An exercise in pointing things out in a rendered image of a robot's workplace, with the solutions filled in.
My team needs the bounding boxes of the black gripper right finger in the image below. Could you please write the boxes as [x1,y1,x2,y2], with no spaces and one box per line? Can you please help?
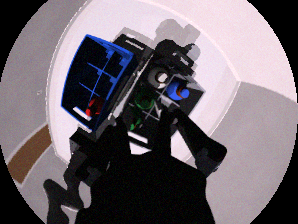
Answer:
[146,100,227,188]

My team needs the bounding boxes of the blue bottle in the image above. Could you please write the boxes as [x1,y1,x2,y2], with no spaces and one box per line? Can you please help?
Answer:
[164,80,189,100]

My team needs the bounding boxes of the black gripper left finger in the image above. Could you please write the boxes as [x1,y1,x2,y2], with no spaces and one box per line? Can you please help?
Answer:
[75,107,133,190]

